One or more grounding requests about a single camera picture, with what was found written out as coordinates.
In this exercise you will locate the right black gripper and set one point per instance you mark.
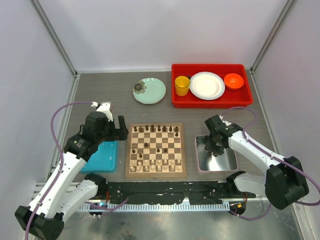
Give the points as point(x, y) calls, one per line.
point(209, 146)

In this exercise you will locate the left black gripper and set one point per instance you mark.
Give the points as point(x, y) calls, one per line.
point(119, 134)

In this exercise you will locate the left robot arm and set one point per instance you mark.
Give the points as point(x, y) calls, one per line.
point(46, 214)

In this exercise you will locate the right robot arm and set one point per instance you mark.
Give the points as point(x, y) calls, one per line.
point(282, 182)

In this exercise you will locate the wooden chess board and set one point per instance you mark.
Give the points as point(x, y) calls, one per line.
point(152, 161)

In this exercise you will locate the silver metal tray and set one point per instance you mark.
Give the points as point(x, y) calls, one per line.
point(207, 163)

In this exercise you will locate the blue plastic tray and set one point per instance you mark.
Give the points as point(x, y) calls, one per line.
point(104, 160)

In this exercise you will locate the mint green flower plate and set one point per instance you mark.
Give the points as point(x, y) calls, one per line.
point(149, 91)

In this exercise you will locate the white paper plate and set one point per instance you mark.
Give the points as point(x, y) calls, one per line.
point(207, 86)

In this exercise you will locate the red plastic bin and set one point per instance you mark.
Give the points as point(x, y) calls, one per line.
point(241, 97)

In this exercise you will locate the orange plastic bowl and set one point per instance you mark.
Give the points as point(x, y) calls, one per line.
point(233, 81)

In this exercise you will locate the yellow plastic cup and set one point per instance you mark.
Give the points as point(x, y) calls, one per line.
point(181, 85)

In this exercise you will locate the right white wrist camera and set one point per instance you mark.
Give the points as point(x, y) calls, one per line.
point(227, 123)

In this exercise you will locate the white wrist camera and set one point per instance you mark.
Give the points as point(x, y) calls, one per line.
point(104, 107)
point(227, 123)

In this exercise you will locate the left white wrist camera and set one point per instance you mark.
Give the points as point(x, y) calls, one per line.
point(104, 107)

